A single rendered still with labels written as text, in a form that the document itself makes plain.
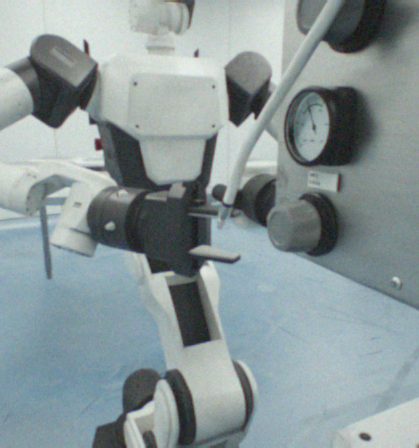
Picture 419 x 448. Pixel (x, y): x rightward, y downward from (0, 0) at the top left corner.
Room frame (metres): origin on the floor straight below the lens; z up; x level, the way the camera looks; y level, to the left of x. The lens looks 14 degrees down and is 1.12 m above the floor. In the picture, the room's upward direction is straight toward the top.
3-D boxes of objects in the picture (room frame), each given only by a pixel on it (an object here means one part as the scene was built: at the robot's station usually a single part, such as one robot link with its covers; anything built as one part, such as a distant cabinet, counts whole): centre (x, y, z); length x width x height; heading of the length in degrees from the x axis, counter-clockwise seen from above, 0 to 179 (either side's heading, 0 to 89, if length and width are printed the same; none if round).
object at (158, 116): (1.01, 0.12, 1.12); 0.34 x 0.30 x 0.36; 115
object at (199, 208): (0.50, -0.01, 1.02); 0.06 x 0.03 x 0.02; 57
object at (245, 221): (0.77, -0.08, 0.98); 0.11 x 0.11 x 0.11; 17
